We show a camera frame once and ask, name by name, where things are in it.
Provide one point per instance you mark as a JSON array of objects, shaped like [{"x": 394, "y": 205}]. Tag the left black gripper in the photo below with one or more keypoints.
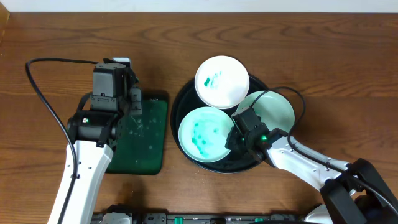
[{"x": 135, "y": 100}]

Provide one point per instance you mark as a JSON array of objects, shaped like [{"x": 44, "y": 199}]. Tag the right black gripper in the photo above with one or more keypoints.
[{"x": 231, "y": 143}]

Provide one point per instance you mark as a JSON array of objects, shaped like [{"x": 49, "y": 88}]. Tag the pale green plate front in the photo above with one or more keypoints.
[{"x": 203, "y": 133}]

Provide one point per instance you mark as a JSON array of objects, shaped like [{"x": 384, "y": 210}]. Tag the pale green plate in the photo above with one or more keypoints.
[
  {"x": 275, "y": 111},
  {"x": 203, "y": 133}
]

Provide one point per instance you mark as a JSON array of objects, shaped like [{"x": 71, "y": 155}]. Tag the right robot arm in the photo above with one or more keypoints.
[{"x": 352, "y": 192}]

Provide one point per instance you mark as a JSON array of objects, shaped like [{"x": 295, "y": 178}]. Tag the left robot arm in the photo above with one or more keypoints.
[{"x": 96, "y": 127}]

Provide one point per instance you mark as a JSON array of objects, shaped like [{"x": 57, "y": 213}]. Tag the black round tray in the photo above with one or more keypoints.
[{"x": 188, "y": 100}]

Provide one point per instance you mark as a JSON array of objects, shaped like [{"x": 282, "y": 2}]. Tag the black rectangular water tray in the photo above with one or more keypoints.
[{"x": 140, "y": 150}]

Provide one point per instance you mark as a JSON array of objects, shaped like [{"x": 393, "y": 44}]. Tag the pale green plate right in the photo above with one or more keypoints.
[{"x": 275, "y": 111}]

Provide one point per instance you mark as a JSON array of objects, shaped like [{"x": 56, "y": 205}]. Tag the white plate with green smear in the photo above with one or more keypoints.
[{"x": 221, "y": 82}]

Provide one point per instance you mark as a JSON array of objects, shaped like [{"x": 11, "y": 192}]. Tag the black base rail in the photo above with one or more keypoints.
[{"x": 126, "y": 214}]

